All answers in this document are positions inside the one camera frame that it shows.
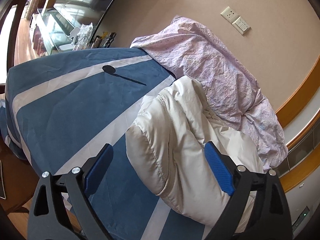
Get white wall socket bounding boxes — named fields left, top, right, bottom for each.
left=220, top=6, right=238, bottom=21

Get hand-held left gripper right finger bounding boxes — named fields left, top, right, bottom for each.
left=204, top=141, right=293, bottom=240

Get glass television stand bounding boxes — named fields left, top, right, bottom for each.
left=29, top=7, right=85, bottom=56

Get white down jacket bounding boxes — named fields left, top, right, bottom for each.
left=125, top=76, right=264, bottom=234

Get white standing appliance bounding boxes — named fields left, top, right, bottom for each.
left=284, top=175, right=320, bottom=240

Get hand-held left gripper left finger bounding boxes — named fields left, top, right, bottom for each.
left=28, top=143, right=114, bottom=240

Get flat screen television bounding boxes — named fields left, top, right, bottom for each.
left=54, top=0, right=131, bottom=42

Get clear plastic bag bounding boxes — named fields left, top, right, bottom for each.
left=79, top=22, right=94, bottom=48

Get dark bottles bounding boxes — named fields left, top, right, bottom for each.
left=94, top=31, right=117, bottom=49

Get dark wooden chair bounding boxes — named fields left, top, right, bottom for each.
left=6, top=0, right=33, bottom=67

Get white wall switch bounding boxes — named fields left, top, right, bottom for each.
left=232, top=16, right=251, bottom=35

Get blue white striped bed sheet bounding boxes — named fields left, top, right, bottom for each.
left=0, top=47, right=208, bottom=240

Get pink crumpled quilt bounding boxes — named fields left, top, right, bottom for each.
left=130, top=15, right=287, bottom=170

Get frosted glass door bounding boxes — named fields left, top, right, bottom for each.
left=277, top=130, right=320, bottom=178

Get wooden table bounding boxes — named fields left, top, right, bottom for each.
left=0, top=152, right=38, bottom=214

